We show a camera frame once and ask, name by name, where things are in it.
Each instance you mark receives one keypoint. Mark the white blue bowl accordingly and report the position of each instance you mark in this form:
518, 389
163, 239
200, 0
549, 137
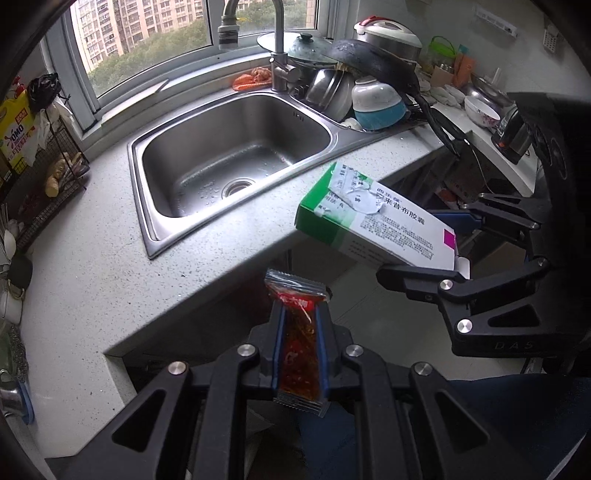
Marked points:
378, 104

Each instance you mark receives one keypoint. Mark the white plastic bag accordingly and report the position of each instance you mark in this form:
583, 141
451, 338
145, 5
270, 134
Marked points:
46, 124

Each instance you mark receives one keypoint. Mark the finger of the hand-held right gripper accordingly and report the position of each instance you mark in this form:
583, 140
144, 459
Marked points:
494, 212
434, 282

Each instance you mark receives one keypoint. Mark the glass pot lid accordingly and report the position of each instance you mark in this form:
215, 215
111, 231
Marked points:
300, 46

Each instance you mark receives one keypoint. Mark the orange mesh scrubber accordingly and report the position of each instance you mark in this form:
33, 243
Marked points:
251, 78

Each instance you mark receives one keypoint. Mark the steel bowl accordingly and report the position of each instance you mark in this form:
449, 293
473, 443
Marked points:
328, 90

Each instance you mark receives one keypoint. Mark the steel wool scourer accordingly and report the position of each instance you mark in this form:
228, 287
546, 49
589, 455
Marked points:
16, 350

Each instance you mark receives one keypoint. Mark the green plastic container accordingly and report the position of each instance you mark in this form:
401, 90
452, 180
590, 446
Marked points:
443, 53

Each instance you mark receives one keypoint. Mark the steel black kettle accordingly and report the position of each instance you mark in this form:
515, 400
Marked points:
510, 134

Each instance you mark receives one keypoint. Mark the red pump bottle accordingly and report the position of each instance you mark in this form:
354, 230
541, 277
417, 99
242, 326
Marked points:
16, 84

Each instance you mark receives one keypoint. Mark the steel faucet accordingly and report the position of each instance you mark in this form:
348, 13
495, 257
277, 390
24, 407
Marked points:
277, 41

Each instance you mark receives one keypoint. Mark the steel pot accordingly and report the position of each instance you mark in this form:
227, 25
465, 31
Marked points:
489, 92

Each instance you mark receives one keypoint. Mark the white wall outlet strip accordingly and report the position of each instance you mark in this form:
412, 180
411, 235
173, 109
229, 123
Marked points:
496, 23

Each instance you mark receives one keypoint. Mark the white framed window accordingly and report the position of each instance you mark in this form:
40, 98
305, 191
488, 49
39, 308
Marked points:
184, 41

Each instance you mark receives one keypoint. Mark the stainless steel sink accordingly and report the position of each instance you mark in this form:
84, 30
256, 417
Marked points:
235, 157

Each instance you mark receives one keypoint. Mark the person's leg in jeans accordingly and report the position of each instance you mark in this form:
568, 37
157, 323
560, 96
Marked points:
508, 415

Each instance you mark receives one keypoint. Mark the black plastic bag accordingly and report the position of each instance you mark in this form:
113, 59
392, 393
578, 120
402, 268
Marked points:
44, 87

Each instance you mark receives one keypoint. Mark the floral ceramic bowl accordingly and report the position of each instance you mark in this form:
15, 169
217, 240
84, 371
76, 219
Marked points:
482, 113

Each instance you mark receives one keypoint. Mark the white ceramic spoons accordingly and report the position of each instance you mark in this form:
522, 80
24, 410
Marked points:
445, 94

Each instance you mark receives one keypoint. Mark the white rice paddle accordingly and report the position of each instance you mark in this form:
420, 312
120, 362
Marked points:
7, 244

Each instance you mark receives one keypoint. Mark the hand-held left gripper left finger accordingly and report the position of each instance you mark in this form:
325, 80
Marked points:
277, 350

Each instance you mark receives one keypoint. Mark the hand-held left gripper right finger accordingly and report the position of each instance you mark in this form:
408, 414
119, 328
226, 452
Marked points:
323, 350

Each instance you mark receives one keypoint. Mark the red sauce packet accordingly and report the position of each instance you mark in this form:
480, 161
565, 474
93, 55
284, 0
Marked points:
298, 350

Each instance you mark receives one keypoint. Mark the wall-mounted holder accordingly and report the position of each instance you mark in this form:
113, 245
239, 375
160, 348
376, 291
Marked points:
549, 39

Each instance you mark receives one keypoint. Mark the blue dish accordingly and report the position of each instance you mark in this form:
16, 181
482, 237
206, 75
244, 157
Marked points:
27, 410

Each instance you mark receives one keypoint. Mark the green white medicine box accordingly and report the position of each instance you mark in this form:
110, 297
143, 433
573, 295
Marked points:
374, 221

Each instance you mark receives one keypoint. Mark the black wok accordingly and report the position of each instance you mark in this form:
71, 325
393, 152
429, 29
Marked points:
374, 62

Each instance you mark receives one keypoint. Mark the steel teapot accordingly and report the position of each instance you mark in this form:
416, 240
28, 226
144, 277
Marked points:
11, 397

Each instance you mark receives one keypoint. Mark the ginger root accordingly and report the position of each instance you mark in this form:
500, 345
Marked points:
53, 177

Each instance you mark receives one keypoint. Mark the white red rice cooker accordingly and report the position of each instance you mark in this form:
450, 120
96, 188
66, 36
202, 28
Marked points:
388, 34

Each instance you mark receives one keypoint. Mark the black utensil holder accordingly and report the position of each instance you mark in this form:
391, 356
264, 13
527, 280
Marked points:
21, 270

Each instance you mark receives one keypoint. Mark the yellow detergent jug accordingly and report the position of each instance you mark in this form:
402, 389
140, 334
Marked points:
18, 129

